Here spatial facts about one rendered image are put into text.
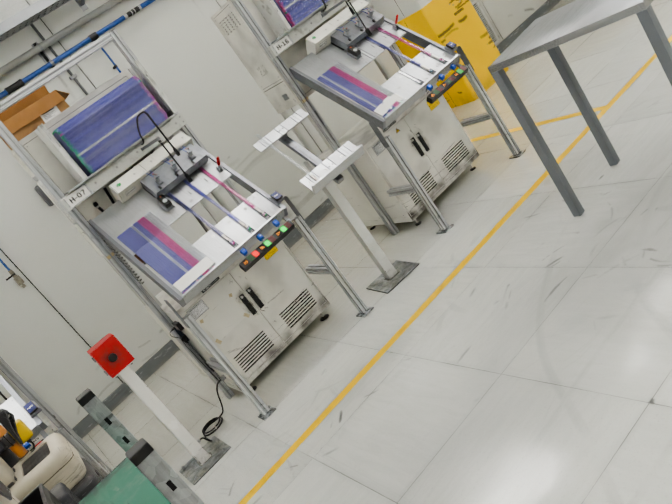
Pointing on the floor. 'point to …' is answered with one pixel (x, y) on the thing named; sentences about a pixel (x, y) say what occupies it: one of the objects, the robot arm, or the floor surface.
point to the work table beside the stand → (569, 25)
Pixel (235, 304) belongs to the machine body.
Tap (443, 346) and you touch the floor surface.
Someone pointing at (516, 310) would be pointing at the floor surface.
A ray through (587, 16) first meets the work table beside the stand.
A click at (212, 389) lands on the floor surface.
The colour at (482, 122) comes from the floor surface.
